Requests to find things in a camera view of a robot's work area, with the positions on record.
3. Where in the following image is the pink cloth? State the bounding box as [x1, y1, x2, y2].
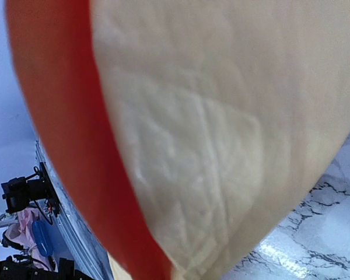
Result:
[3, 207, 53, 271]

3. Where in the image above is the blue plastic object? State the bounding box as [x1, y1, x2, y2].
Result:
[31, 220, 54, 257]

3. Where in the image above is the orange wrapping paper sheet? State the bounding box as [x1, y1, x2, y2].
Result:
[5, 1, 350, 279]

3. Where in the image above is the black camera on stand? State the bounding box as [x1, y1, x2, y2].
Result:
[1, 162, 60, 217]

